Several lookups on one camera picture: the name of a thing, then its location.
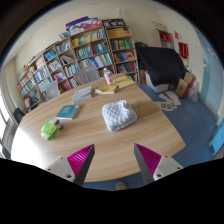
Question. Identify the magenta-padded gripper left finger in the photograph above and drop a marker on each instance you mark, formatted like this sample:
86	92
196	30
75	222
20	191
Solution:
80	160

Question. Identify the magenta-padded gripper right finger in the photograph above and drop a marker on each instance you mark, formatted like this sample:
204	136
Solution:
150	160

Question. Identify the white waffle-knit towel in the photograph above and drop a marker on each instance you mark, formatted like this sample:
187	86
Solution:
118	116

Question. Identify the green plastic bag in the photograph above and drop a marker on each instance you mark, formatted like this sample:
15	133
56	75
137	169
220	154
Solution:
48	130

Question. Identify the teal book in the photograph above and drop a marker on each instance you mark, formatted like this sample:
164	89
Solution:
68	111

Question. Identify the papers on floor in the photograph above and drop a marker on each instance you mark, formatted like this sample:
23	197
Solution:
168	101

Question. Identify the white box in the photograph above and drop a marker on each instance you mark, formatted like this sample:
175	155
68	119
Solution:
158	86

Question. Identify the grey chair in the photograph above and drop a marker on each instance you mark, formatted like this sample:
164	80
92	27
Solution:
52	90
86	75

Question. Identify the black chair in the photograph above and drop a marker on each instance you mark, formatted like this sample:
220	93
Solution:
18	115

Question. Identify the cardboard box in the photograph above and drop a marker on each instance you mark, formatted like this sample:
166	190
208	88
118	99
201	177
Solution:
185	86

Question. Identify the yellow flat book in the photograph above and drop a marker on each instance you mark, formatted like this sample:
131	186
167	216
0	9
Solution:
125	81

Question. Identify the white plastic bottle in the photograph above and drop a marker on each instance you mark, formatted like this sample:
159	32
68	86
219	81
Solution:
108	77

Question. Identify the black cloth cover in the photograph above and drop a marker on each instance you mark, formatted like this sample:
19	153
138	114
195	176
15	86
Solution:
161	63

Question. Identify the wooden bookshelf unit with books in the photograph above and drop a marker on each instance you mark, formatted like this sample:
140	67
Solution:
86	50

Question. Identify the small shelf with trophies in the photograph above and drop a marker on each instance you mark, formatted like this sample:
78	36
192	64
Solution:
164	36

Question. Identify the red wall banner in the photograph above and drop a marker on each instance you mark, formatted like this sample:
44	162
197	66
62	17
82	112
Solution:
183	50

